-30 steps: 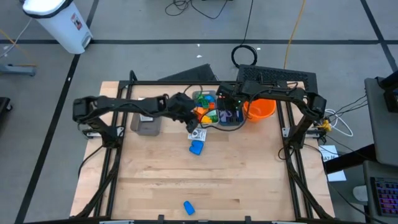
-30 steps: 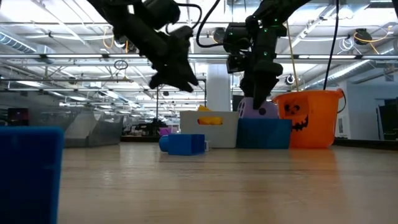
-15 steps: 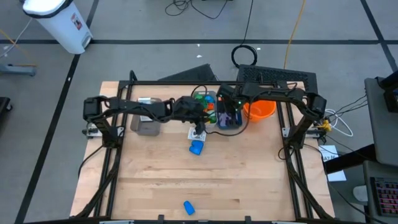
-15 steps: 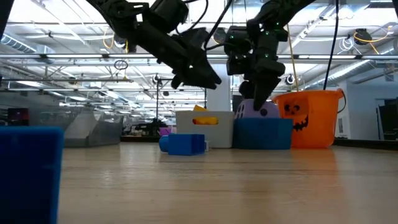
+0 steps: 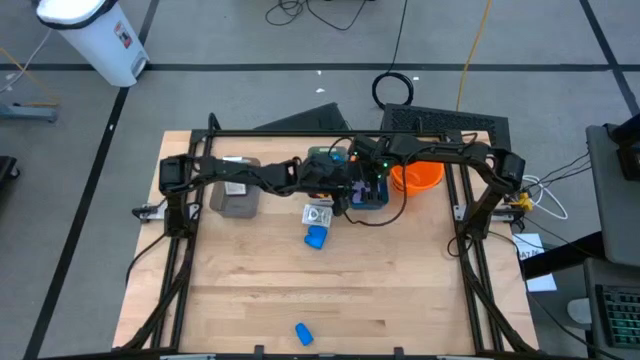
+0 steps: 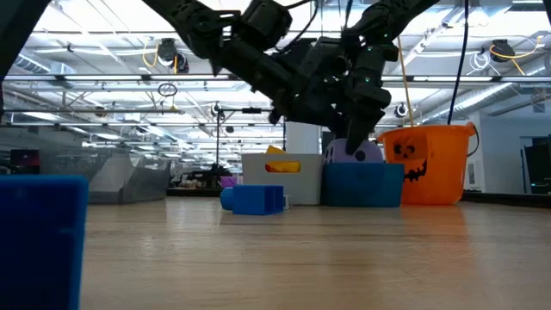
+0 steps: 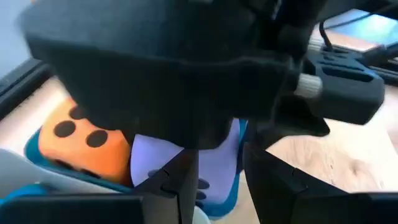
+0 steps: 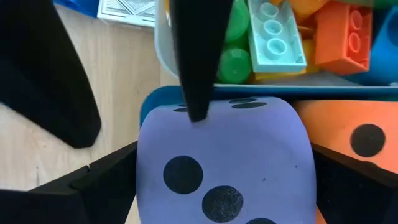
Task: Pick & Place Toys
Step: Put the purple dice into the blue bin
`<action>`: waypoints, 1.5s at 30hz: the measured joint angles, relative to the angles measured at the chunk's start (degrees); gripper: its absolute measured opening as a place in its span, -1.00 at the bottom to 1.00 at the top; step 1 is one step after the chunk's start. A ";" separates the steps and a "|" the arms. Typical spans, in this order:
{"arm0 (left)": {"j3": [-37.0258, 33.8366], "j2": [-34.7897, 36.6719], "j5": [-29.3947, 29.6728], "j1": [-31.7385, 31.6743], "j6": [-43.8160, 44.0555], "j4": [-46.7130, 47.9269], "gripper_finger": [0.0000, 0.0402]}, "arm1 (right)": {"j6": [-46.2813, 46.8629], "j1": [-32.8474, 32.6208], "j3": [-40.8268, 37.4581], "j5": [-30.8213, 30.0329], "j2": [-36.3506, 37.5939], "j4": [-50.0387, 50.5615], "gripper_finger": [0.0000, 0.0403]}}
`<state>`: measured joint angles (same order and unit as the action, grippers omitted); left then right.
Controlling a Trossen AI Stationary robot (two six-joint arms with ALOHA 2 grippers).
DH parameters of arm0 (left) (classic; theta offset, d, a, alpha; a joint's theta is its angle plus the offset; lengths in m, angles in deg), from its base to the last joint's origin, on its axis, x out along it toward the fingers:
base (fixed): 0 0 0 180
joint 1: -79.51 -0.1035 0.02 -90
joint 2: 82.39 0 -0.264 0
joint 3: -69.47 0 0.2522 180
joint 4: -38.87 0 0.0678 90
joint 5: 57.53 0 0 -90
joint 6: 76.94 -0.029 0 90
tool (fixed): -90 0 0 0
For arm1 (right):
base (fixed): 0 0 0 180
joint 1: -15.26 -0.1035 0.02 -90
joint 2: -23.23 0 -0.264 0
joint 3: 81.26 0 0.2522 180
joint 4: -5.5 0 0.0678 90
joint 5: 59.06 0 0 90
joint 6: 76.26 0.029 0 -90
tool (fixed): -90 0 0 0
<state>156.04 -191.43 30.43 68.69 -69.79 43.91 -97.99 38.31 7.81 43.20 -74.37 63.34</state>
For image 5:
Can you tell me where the grey plastic tray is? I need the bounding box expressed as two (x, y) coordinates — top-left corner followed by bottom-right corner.
(209, 155), (262, 220)

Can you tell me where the white looped cable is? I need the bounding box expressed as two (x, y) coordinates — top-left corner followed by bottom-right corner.
(522, 173), (570, 222)

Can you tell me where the black aluminium rig frame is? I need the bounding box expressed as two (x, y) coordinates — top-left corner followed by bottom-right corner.
(119, 112), (539, 360)

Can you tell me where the yellow hanging cable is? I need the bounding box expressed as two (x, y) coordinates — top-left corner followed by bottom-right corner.
(454, 0), (495, 113)

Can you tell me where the black computer case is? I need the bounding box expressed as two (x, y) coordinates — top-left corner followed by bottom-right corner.
(379, 102), (513, 174)

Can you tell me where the dark grey desk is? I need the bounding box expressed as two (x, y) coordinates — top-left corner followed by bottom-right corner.
(582, 256), (640, 360)

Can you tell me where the black tangled floor cable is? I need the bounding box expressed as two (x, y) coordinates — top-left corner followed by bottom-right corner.
(263, 0), (371, 32)

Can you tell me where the white trash bin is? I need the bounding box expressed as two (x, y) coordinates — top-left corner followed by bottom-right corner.
(34, 0), (150, 89)

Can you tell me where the large blue toy block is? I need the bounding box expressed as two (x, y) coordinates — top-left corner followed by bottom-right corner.
(303, 224), (329, 251)

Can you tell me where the grey floor stand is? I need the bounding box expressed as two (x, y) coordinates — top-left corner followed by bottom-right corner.
(0, 101), (60, 125)

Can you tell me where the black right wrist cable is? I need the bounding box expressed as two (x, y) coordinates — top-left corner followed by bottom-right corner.
(343, 149), (407, 228)

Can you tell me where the black chair base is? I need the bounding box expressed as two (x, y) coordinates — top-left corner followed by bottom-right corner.
(0, 155), (21, 187)

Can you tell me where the backlit keyboard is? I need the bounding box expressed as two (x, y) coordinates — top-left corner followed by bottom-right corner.
(593, 283), (640, 350)

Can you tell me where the clear grey plastic bin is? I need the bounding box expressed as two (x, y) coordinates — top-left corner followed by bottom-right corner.
(307, 145), (352, 206)

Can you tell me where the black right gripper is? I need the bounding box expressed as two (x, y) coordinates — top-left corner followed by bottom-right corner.
(349, 133), (394, 209)

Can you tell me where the orange pumpkin bucket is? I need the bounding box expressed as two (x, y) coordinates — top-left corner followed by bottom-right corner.
(390, 160), (445, 197)

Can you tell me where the black desk leg bar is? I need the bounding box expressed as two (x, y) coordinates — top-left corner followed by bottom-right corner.
(519, 230), (607, 281)

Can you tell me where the black device on desk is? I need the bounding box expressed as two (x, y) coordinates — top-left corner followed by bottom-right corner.
(602, 111), (640, 182)

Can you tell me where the teal plastic tray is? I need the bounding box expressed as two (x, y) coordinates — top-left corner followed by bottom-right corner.
(349, 169), (391, 211)

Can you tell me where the yellow floor cable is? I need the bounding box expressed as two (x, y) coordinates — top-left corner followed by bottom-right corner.
(0, 47), (59, 107)

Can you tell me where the white paper sheet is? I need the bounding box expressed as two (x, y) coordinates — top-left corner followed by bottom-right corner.
(524, 272), (559, 294)
(511, 232), (547, 262)

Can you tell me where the black hanging coiled cable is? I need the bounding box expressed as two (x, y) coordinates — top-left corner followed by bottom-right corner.
(370, 0), (416, 112)

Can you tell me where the yellow power plug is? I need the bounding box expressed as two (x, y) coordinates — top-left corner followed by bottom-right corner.
(514, 191), (535, 214)

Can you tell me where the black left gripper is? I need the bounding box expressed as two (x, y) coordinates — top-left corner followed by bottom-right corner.
(298, 153), (352, 218)

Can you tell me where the black left base cable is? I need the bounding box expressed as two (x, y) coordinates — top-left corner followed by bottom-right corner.
(124, 230), (171, 287)

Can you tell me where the white floor cable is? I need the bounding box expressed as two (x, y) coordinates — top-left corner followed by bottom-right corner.
(0, 28), (53, 95)

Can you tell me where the black and white card box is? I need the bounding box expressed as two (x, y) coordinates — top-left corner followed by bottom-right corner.
(301, 203), (334, 229)

